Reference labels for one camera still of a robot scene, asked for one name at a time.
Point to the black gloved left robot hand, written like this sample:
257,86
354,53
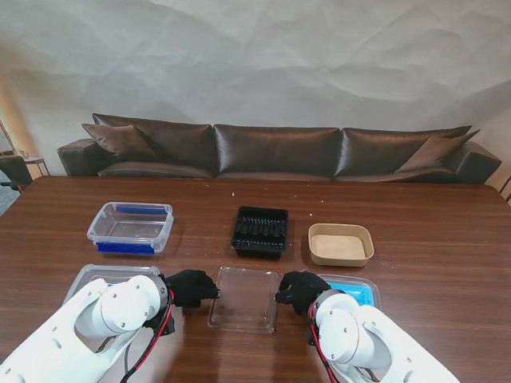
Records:
191,287

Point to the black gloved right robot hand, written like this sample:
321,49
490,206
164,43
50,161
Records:
303,289

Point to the thin clear plastic tray lid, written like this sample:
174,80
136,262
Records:
243,299

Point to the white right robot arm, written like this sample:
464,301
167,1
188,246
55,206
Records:
359,335

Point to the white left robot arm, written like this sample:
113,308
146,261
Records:
100,319

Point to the kraft paper food container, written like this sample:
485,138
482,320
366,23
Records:
339,245

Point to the clear container with blue clips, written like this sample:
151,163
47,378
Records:
127,229

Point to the clear lid with blue insert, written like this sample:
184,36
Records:
355,289

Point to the black ribbed plastic tray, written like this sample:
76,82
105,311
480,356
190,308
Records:
259,233

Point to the clear lid with blue label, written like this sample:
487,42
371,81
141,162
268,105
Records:
100,273

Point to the dark brown leather sofa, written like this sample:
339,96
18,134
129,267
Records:
275,151

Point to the brown leather cushion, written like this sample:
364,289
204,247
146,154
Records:
435,153
116,141

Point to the small side table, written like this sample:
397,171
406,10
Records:
36,161

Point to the black office chair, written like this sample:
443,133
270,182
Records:
16,171

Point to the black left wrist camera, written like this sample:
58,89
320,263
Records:
165,323

